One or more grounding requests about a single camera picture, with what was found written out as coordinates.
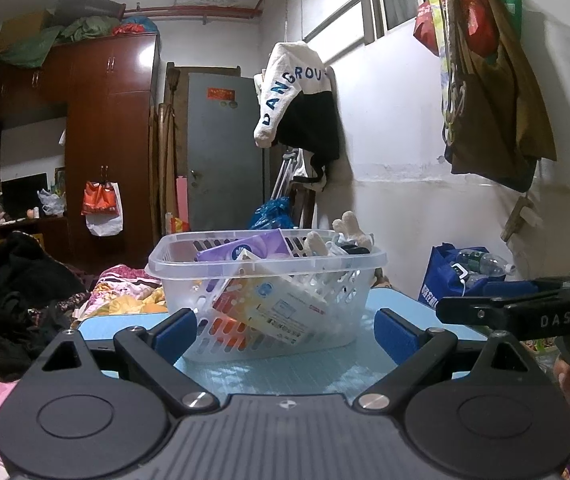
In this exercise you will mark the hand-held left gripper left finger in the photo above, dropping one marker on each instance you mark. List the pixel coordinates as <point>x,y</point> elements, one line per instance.
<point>177,332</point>

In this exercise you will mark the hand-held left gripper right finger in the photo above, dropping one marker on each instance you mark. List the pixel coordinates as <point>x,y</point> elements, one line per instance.
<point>396,332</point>

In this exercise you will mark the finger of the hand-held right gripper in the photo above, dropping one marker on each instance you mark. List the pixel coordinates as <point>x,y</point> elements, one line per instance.
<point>485,312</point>
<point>510,287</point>

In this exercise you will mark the white plastic basket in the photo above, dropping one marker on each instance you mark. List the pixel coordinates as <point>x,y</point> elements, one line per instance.
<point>337,310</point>

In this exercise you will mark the orange and white packet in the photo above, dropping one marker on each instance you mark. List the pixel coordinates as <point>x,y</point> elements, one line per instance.
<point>275,305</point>

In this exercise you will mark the purple tissue packet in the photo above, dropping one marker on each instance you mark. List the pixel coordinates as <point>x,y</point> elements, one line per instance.
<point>245,247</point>

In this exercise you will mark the white plush toy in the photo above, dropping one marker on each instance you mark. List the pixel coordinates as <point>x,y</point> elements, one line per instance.
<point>352,227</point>

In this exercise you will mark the plastic water bottle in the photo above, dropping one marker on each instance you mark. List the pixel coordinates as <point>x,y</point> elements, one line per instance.
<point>485,261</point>

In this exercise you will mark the blue tote bag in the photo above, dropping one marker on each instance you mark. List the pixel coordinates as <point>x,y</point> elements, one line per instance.
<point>440,280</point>

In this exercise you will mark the pink floral blanket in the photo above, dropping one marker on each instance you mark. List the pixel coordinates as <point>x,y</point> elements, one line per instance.
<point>115,290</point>

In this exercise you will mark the white hanging bag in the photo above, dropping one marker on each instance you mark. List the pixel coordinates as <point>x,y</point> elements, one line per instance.
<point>110,225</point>

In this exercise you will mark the pink board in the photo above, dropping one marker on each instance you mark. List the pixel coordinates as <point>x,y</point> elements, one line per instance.
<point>182,200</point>

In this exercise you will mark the blue plastic bag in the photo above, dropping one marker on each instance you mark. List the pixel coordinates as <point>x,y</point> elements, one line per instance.
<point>272,215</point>

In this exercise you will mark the orange hanging bag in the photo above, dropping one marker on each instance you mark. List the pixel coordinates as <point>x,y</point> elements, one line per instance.
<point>99,199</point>

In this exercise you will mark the black clothing pile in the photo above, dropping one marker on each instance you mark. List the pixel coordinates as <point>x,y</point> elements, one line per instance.
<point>15,300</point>

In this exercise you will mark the wooden boards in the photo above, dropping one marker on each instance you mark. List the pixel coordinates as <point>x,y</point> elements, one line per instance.
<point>165,160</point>

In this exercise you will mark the brown hanging bag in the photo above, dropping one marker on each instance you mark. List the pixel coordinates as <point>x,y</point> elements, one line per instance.
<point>505,110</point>

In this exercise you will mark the grey metal door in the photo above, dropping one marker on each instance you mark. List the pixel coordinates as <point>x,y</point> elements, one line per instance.
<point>225,160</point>

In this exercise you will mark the white crumpled plastic bag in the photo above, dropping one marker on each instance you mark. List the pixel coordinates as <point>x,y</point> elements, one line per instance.
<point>52,204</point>

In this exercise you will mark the metal crutch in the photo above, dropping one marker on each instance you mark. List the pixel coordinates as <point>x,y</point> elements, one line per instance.
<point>282,175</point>

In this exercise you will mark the black monitor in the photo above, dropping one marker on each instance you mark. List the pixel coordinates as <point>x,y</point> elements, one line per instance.
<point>24,197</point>

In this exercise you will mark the dark red wooden wardrobe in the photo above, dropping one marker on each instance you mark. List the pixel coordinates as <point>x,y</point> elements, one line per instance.
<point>110,135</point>

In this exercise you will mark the white and black hoodie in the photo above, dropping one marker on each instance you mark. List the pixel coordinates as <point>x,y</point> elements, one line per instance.
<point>310,125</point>

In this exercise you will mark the red hanging bag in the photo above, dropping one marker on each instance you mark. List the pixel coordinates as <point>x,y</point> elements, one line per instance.
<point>480,25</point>

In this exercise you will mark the green cloth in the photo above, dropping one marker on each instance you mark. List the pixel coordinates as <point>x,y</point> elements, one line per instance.
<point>40,45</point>

